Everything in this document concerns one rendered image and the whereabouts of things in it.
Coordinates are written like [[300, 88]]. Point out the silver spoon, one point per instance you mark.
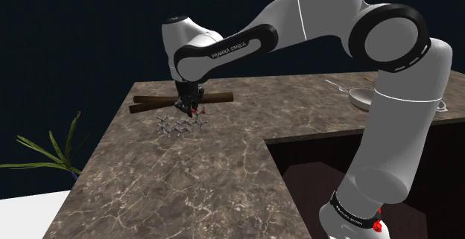
[[334, 85]]

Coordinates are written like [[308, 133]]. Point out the brown cinnamon stick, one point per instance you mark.
[[149, 107], [218, 97]]

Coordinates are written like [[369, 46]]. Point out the white bowl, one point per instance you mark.
[[359, 98]]

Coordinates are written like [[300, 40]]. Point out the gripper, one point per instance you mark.
[[189, 96]]

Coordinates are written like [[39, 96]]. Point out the yellow pencil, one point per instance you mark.
[[368, 80]]

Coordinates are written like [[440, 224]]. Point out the white cup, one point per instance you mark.
[[442, 105]]

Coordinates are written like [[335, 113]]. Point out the grey molecule model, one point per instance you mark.
[[180, 125]]

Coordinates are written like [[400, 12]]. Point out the green potted plant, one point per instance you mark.
[[54, 154]]

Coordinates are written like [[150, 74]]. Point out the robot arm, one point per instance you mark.
[[396, 129]]

